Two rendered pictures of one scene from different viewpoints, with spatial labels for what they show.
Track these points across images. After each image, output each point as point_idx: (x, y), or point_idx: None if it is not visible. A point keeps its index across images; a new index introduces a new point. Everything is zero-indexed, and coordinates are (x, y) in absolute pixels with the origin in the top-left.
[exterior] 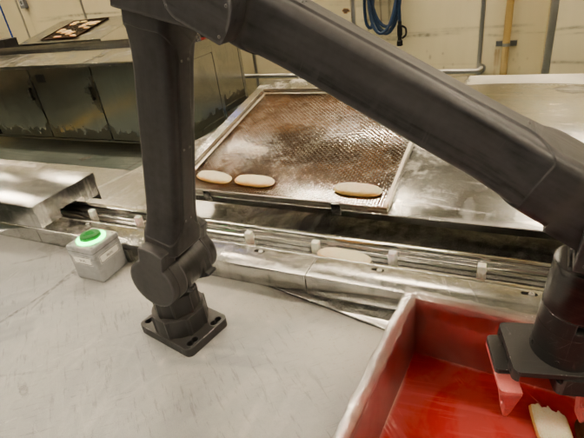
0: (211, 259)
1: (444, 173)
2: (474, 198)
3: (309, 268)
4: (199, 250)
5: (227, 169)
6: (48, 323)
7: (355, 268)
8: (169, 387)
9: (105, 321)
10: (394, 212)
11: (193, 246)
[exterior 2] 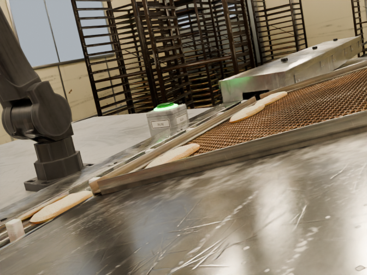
0: (34, 124)
1: (160, 204)
2: (30, 256)
3: (50, 189)
4: (26, 110)
5: (288, 97)
6: (114, 147)
7: (20, 209)
8: (4, 191)
9: (100, 158)
10: (92, 199)
11: (26, 105)
